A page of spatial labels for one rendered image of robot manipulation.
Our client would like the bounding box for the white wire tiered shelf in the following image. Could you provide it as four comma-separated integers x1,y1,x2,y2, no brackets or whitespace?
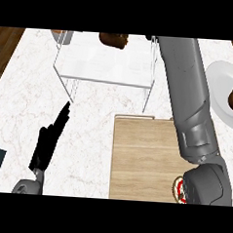
49,28,161,115

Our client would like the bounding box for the red-rimmed can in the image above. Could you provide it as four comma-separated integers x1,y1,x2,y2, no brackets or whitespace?
171,175,190,205

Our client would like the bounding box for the grey container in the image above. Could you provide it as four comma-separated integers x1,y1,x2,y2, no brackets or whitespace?
49,28,75,48

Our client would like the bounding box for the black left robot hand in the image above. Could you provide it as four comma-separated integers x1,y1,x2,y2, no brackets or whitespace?
27,97,72,174

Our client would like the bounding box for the white plate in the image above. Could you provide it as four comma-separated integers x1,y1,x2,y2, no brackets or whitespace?
201,58,233,133

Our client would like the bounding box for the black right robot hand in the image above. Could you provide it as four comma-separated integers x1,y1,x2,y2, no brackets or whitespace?
144,34,160,42

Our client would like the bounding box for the pale wooden tray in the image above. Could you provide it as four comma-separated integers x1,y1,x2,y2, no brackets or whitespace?
107,112,203,206

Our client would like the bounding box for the brown sweet potato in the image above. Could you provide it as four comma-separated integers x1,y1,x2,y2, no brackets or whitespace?
97,31,131,51

